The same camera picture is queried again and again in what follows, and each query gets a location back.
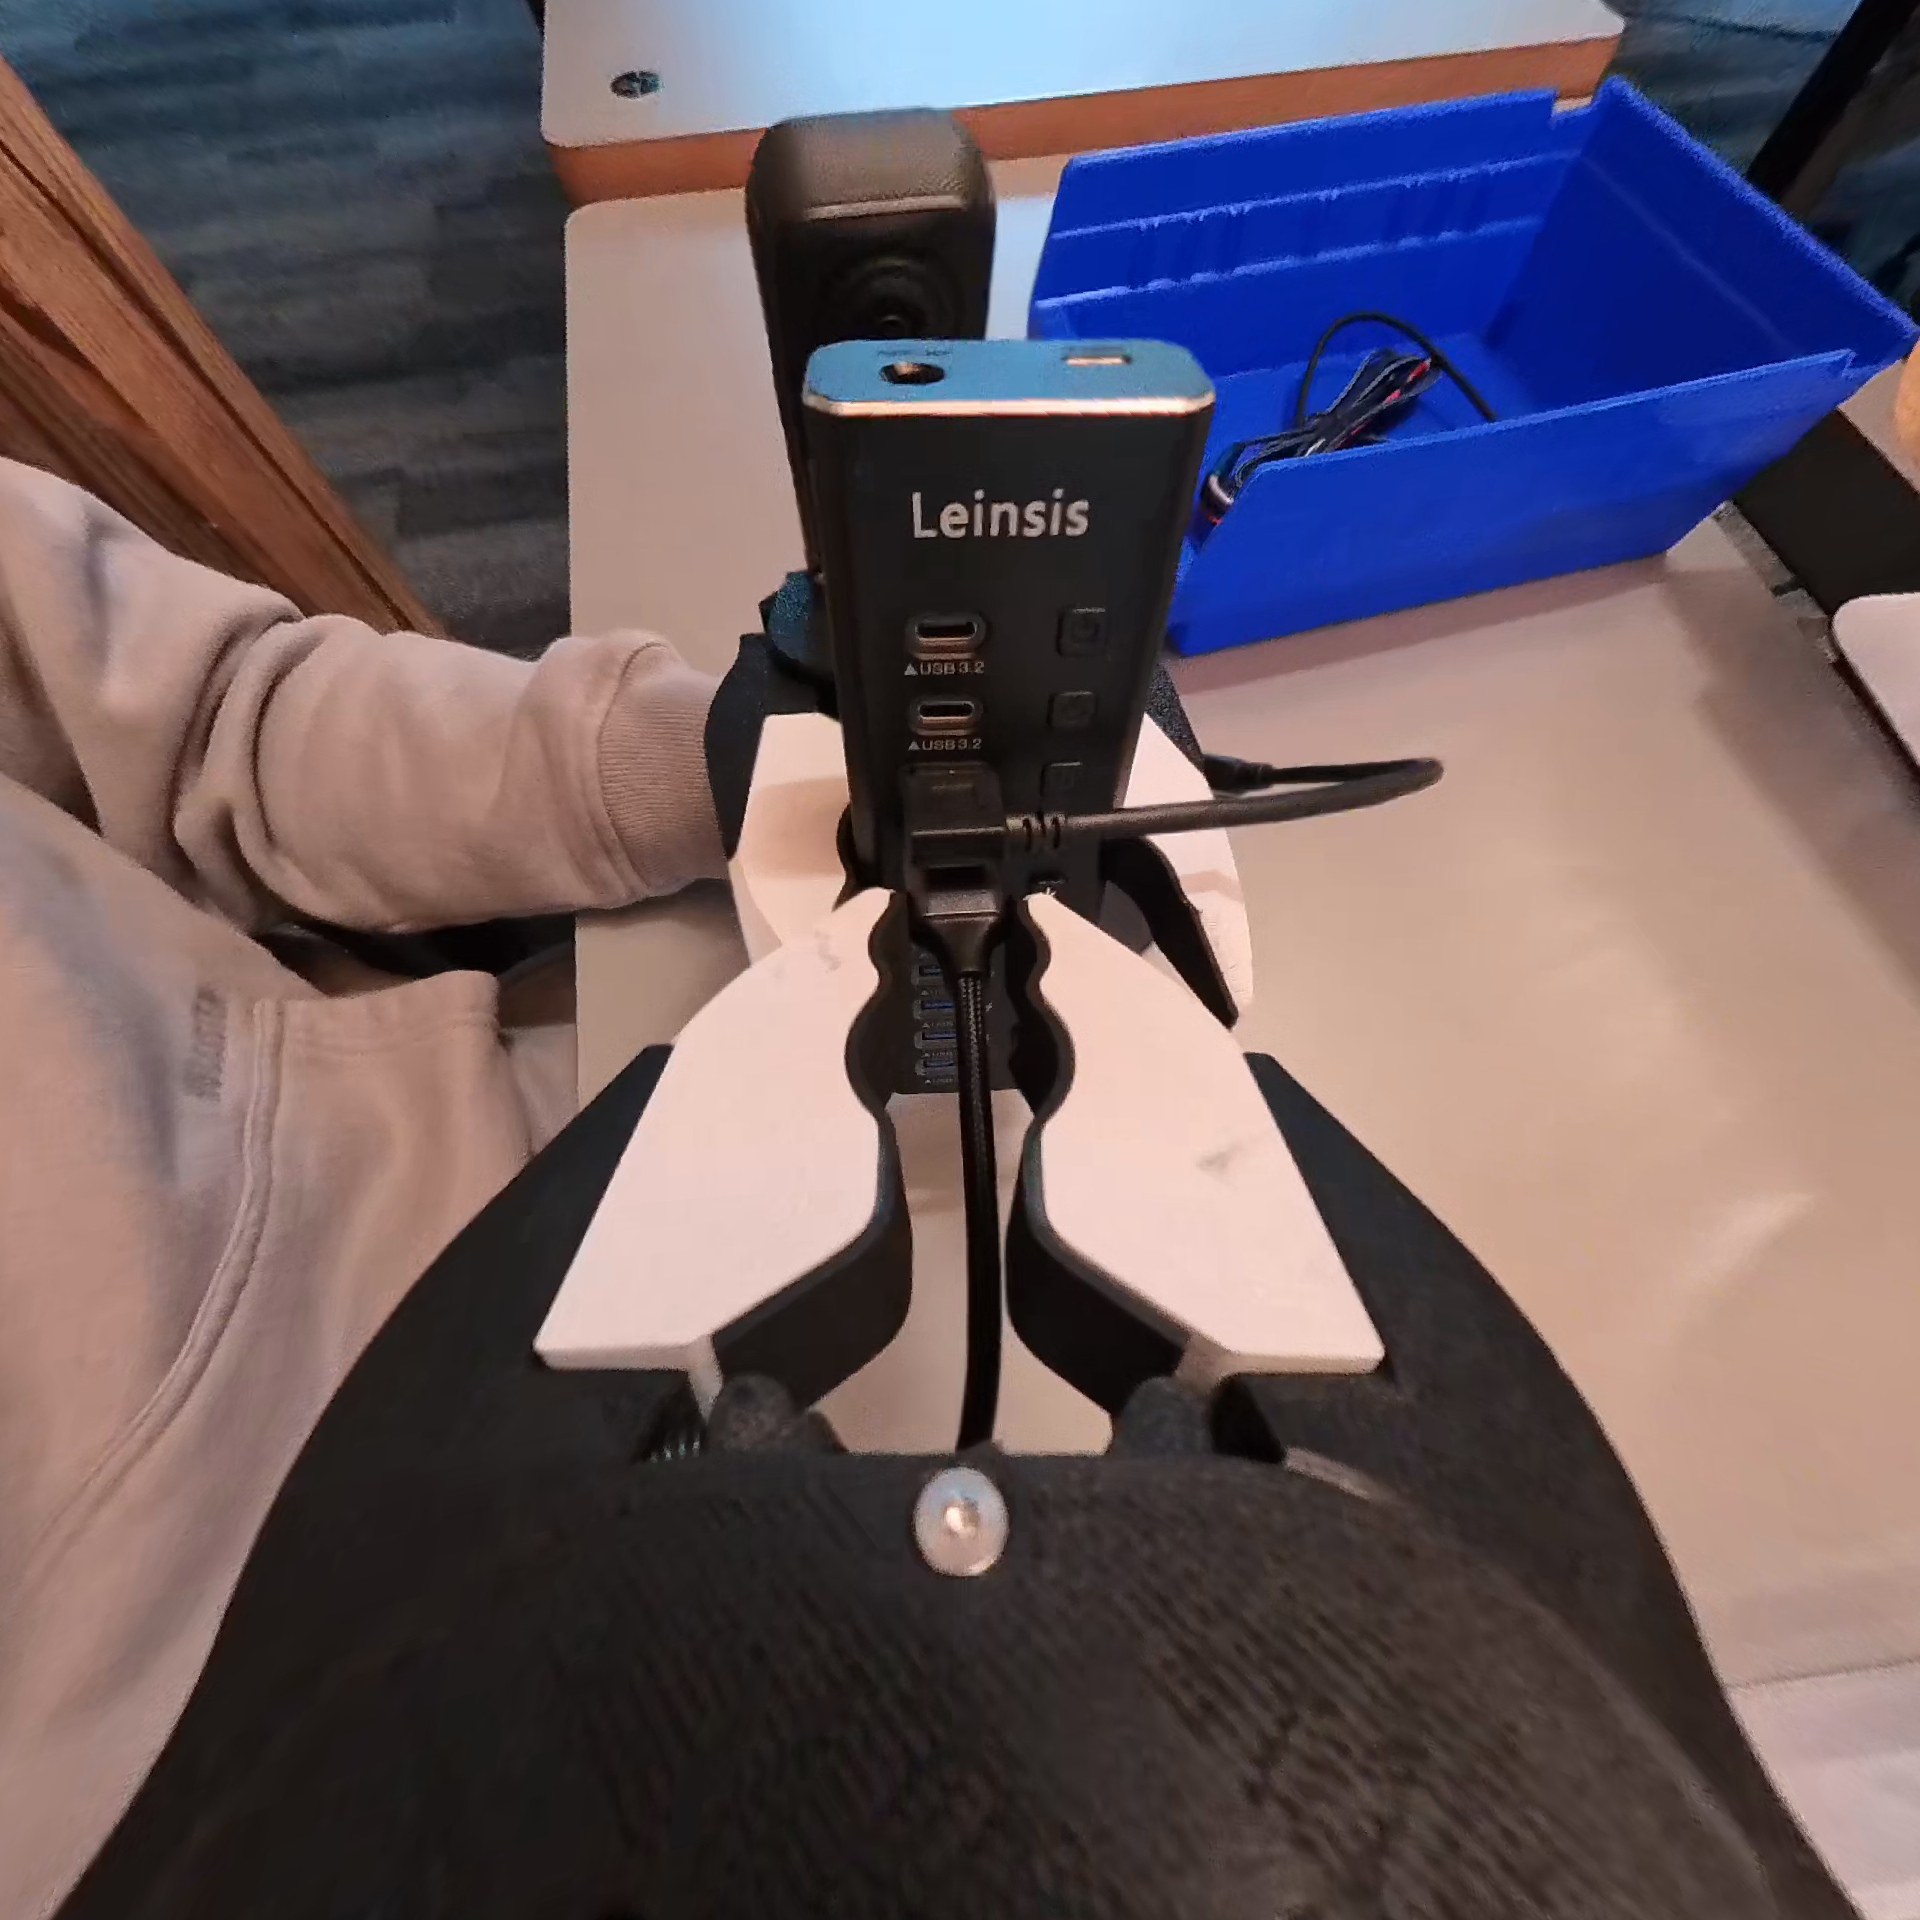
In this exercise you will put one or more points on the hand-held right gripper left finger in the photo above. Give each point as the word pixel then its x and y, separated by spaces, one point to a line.
pixel 734 1185

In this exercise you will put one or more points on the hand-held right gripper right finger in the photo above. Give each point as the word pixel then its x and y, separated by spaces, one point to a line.
pixel 1200 1199

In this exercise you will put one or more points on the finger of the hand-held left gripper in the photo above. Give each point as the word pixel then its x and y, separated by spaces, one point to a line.
pixel 1183 808
pixel 787 808

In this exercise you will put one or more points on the black USB hub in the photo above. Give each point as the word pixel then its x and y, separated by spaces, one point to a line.
pixel 1003 510

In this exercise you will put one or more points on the person's left forearm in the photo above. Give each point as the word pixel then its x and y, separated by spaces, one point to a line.
pixel 373 749

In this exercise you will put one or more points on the white desk with wooden edge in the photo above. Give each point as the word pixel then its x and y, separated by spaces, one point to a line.
pixel 1051 60

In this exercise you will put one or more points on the light grey desk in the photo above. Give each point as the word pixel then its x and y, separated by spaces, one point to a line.
pixel 1501 976

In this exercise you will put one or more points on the person's grey hoodie torso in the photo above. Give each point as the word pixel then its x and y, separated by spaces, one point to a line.
pixel 180 1275

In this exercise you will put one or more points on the blue plastic bin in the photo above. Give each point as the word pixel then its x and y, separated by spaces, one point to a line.
pixel 1651 451

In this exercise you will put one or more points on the wooden pillar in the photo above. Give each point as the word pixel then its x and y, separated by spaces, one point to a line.
pixel 119 329

